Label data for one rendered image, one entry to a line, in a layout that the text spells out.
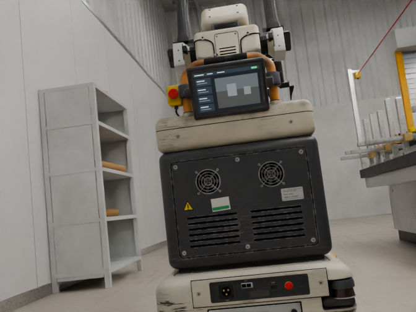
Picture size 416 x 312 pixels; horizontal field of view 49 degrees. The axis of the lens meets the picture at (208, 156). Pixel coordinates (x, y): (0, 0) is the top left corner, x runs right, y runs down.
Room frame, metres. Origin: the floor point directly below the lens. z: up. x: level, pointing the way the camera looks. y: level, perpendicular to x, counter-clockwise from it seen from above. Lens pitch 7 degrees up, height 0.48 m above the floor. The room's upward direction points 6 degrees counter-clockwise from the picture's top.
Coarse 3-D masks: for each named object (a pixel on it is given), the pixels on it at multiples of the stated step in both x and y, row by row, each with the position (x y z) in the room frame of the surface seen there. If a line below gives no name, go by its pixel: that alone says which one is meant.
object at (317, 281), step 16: (288, 272) 1.40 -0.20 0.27; (304, 272) 1.39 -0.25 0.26; (320, 272) 1.39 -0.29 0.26; (192, 288) 1.43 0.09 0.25; (208, 288) 1.43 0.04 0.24; (224, 288) 1.42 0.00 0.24; (240, 288) 1.42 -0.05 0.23; (256, 288) 1.41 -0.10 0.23; (272, 288) 1.41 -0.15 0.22; (288, 288) 1.40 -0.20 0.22; (304, 288) 1.40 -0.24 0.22; (320, 288) 1.39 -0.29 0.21; (208, 304) 1.43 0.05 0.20; (224, 304) 1.42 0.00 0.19; (240, 304) 1.42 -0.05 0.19
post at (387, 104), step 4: (384, 100) 3.33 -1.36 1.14; (388, 100) 3.31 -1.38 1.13; (384, 104) 3.35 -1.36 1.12; (388, 104) 3.31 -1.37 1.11; (388, 108) 3.31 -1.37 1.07; (388, 112) 3.31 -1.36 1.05; (388, 116) 3.31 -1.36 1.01; (392, 116) 3.31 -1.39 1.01; (388, 120) 3.32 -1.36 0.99; (392, 120) 3.31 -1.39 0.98; (388, 124) 3.34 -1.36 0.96; (392, 124) 3.31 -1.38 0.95; (392, 128) 3.31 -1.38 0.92; (392, 132) 3.31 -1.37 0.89; (392, 136) 3.31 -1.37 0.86; (392, 144) 3.31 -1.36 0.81; (396, 144) 3.31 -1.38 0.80; (392, 148) 3.32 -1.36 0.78; (396, 148) 3.31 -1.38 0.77; (392, 152) 3.34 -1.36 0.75; (396, 152) 3.31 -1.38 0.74
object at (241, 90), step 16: (208, 64) 1.44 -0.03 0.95; (224, 64) 1.42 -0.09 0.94; (240, 64) 1.42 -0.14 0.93; (256, 64) 1.41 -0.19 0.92; (192, 80) 1.45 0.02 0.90; (208, 80) 1.44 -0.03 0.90; (224, 80) 1.44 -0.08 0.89; (240, 80) 1.44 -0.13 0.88; (256, 80) 1.44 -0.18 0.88; (272, 80) 1.47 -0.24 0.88; (192, 96) 1.47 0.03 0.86; (208, 96) 1.46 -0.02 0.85; (224, 96) 1.46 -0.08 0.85; (240, 96) 1.46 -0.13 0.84; (256, 96) 1.46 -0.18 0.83; (208, 112) 1.49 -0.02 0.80; (224, 112) 1.49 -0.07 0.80; (240, 112) 1.48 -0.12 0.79
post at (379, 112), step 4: (376, 112) 3.59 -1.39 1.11; (380, 112) 3.56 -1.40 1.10; (380, 116) 3.56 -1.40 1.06; (380, 120) 3.56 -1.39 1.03; (380, 124) 3.56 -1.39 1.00; (380, 128) 3.56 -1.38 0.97; (384, 128) 3.56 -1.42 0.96; (380, 132) 3.58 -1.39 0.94; (384, 132) 3.56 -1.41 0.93; (384, 136) 3.56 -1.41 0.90; (384, 152) 3.56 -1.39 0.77; (388, 152) 3.56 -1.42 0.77; (384, 156) 3.57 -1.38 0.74; (388, 156) 3.56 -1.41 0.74
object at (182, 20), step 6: (180, 0) 2.11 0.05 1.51; (180, 6) 2.10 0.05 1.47; (180, 12) 2.10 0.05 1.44; (186, 12) 2.13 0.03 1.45; (180, 18) 2.09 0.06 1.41; (186, 18) 2.11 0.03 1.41; (180, 24) 2.09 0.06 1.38; (186, 24) 2.09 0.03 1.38; (180, 30) 2.09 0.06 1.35; (186, 30) 2.09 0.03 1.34; (180, 36) 2.08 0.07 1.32; (186, 36) 2.08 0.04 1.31; (174, 42) 2.09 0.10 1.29; (180, 42) 2.09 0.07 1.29; (186, 42) 2.10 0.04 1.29; (192, 42) 2.08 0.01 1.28
